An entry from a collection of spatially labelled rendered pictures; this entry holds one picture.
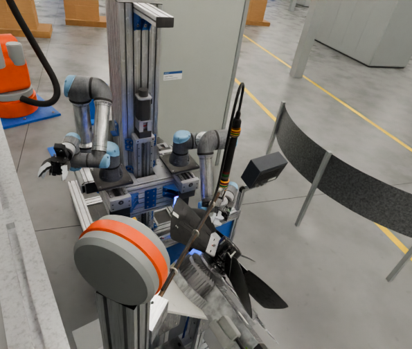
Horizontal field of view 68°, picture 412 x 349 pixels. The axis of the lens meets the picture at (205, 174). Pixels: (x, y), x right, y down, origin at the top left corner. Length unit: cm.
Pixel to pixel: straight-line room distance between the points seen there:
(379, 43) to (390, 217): 819
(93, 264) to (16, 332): 24
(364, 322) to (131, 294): 271
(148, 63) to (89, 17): 845
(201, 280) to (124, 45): 131
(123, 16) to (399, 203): 248
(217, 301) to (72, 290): 163
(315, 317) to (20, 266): 270
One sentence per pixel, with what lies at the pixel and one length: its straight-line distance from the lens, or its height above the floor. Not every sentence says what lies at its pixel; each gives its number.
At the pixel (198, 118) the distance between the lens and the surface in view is 349.
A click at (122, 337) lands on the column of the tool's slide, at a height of 168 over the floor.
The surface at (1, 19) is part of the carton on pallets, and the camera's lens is 920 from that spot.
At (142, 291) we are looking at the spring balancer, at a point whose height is 188.
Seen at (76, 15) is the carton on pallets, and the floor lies 24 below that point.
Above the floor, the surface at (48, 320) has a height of 205.
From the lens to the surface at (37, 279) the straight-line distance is 34.
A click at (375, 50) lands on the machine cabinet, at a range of 1085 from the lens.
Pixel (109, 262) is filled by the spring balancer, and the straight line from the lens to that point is 50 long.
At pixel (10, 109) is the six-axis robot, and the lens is 505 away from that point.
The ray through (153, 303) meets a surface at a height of 156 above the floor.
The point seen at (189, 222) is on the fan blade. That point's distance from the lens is 132.
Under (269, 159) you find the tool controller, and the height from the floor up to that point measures 124.
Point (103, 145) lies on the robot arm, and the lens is 170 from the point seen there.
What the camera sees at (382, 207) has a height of 73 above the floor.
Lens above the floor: 232
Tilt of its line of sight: 37 degrees down
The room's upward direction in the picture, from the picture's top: 9 degrees clockwise
